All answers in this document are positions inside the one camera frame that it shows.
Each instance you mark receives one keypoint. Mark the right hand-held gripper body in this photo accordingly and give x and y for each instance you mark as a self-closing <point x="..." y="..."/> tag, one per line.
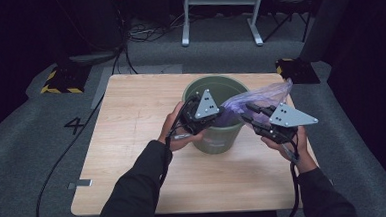
<point x="290" y="116"/>

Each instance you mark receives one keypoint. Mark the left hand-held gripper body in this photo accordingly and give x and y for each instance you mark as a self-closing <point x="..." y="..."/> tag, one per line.
<point x="205" y="107"/>

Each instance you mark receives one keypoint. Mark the purple plastic bag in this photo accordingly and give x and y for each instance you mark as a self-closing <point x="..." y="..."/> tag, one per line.
<point x="263" y="96"/>

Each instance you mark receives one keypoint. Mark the green plastic bin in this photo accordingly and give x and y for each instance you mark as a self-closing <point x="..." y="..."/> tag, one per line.
<point x="221" y="140"/>

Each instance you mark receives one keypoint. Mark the person's right hand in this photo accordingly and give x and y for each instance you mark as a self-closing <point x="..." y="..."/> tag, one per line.
<point x="302" y="154"/>

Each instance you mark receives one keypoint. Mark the person's left hand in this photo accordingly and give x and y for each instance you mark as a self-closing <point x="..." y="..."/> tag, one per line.
<point x="172" y="133"/>

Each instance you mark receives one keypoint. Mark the black yellow striped base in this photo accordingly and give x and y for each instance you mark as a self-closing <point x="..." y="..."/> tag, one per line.
<point x="297" y="71"/>
<point x="66" y="80"/>

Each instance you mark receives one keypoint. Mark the black tripod stand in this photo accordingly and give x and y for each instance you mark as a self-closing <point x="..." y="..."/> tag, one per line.
<point x="285" y="20"/>

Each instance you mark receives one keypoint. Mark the grey column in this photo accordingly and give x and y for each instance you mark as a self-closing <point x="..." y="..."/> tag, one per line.
<point x="326" y="18"/>

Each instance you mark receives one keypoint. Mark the grey floor tape strip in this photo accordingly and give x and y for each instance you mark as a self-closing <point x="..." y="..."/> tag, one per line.
<point x="81" y="183"/>

